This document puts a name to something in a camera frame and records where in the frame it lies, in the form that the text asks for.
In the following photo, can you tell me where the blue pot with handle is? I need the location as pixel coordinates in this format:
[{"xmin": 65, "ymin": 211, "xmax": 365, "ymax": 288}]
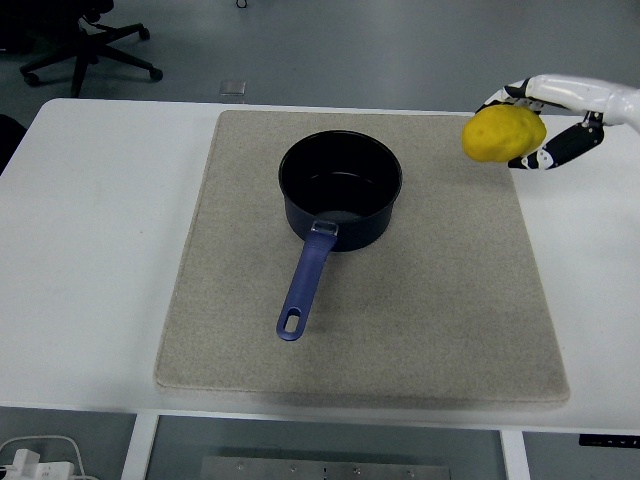
[{"xmin": 275, "ymin": 129, "xmax": 404, "ymax": 343}]

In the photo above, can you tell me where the black office chair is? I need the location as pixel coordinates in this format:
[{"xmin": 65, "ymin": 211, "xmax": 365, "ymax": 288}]
[{"xmin": 0, "ymin": 0, "xmax": 165, "ymax": 99}]

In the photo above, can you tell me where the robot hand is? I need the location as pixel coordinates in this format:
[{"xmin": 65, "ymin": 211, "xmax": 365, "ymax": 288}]
[{"xmin": 474, "ymin": 74, "xmax": 640, "ymax": 172}]

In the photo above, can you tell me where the white power strip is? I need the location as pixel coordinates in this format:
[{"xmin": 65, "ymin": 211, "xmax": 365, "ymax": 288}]
[{"xmin": 0, "ymin": 448, "xmax": 76, "ymax": 480}]

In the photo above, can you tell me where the yellow potato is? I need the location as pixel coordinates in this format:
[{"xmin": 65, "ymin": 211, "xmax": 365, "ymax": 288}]
[{"xmin": 460, "ymin": 103, "xmax": 548, "ymax": 164}]

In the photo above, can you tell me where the beige felt mat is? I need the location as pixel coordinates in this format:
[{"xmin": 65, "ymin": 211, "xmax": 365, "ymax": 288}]
[{"xmin": 154, "ymin": 109, "xmax": 572, "ymax": 405}]

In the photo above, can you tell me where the white table leg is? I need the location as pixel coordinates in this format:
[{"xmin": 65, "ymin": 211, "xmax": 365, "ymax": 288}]
[
  {"xmin": 499, "ymin": 429, "xmax": 531, "ymax": 480},
  {"xmin": 121, "ymin": 413, "xmax": 160, "ymax": 480}
]

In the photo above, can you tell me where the black table control panel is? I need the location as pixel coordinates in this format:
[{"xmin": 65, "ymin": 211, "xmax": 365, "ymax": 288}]
[{"xmin": 579, "ymin": 434, "xmax": 640, "ymax": 448}]

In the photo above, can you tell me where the grey metal plate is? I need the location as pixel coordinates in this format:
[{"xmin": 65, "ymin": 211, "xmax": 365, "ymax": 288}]
[{"xmin": 201, "ymin": 455, "xmax": 451, "ymax": 480}]

